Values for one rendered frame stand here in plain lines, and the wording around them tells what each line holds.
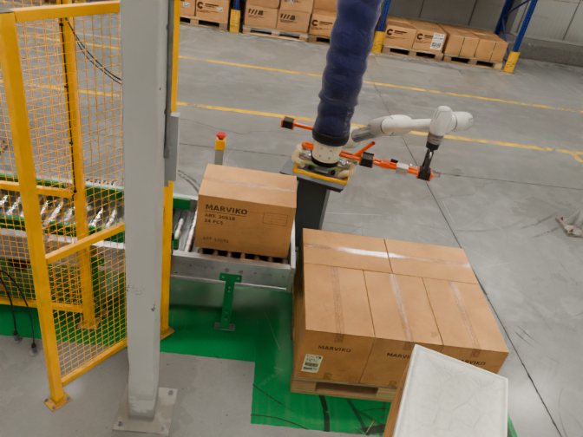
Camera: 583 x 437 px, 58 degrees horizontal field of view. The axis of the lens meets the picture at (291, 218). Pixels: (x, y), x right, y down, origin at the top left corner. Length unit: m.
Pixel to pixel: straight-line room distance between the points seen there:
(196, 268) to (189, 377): 0.66
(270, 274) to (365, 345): 0.73
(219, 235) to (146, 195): 1.25
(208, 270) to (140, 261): 1.02
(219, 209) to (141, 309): 0.95
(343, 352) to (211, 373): 0.85
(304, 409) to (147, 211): 1.68
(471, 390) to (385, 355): 0.94
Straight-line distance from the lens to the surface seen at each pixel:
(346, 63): 2.93
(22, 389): 3.46
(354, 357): 3.19
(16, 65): 2.19
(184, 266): 3.34
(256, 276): 3.33
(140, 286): 2.47
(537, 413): 3.96
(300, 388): 3.38
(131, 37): 1.93
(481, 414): 2.30
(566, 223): 6.19
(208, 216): 3.29
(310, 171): 3.18
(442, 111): 3.08
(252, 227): 3.30
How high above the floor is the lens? 2.65
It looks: 33 degrees down
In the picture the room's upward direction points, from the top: 11 degrees clockwise
